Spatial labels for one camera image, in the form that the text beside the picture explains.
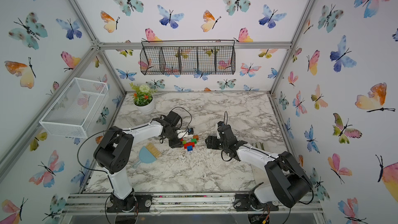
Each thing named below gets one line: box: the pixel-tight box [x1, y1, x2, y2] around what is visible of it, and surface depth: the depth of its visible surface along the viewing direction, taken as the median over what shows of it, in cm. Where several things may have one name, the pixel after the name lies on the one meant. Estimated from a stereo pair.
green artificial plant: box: [129, 82, 158, 107], surface depth 101 cm
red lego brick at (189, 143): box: [183, 142, 195, 149], surface depth 93 cm
